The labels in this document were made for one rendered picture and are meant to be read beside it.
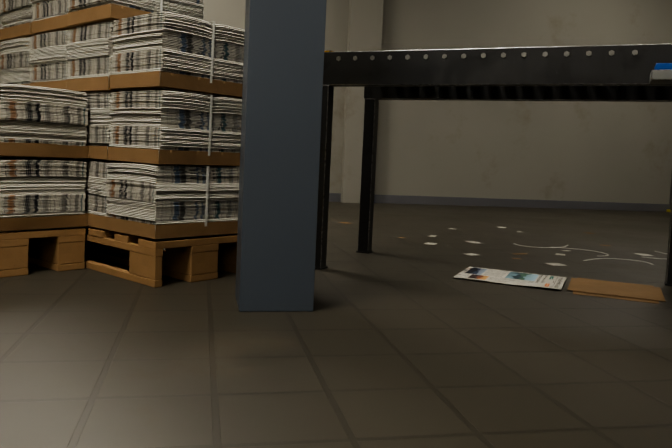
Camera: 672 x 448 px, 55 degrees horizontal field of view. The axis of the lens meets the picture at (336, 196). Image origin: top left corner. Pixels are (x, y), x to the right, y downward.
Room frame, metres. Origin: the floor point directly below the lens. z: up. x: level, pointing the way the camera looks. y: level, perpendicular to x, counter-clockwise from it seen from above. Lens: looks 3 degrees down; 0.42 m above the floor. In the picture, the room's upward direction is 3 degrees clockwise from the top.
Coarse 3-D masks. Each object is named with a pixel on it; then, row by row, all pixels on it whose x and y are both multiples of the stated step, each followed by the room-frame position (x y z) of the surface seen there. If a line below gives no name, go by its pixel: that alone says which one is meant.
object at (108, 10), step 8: (88, 8) 2.19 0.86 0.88; (96, 8) 2.16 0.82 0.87; (104, 8) 2.13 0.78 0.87; (112, 8) 2.11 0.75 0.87; (120, 8) 2.13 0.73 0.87; (128, 8) 2.15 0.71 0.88; (72, 16) 2.27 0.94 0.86; (80, 16) 2.23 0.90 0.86; (88, 16) 2.20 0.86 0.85; (96, 16) 2.16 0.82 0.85; (104, 16) 2.13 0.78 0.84; (112, 16) 2.11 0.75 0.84; (120, 16) 2.13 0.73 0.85; (128, 16) 2.16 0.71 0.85; (72, 24) 2.27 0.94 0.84
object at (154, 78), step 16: (64, 80) 2.31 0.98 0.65; (80, 80) 2.24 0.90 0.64; (96, 80) 2.17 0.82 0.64; (112, 80) 2.10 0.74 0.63; (128, 80) 2.04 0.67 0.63; (144, 80) 1.98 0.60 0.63; (160, 80) 1.93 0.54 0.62; (176, 80) 1.97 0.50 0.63; (192, 80) 2.02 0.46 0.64; (208, 80) 2.06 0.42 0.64; (240, 96) 2.16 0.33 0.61; (128, 160) 2.04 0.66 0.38; (144, 160) 1.98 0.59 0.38; (160, 160) 1.93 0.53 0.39; (176, 160) 1.98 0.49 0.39; (192, 160) 2.02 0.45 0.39; (208, 160) 2.07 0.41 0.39; (224, 160) 2.12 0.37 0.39; (96, 224) 2.16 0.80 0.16; (112, 224) 2.09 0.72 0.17; (128, 224) 2.03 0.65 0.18; (144, 224) 1.97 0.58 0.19; (176, 224) 1.99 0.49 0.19; (192, 224) 2.03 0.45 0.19; (208, 224) 2.08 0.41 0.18; (224, 224) 2.13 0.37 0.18
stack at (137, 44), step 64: (0, 64) 2.67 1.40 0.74; (64, 64) 2.32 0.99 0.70; (128, 64) 2.05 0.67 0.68; (192, 64) 2.01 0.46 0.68; (128, 128) 2.04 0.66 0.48; (192, 128) 2.03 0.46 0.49; (128, 192) 2.03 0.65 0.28; (192, 192) 2.05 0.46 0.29; (128, 256) 2.34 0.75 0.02; (192, 256) 2.03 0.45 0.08
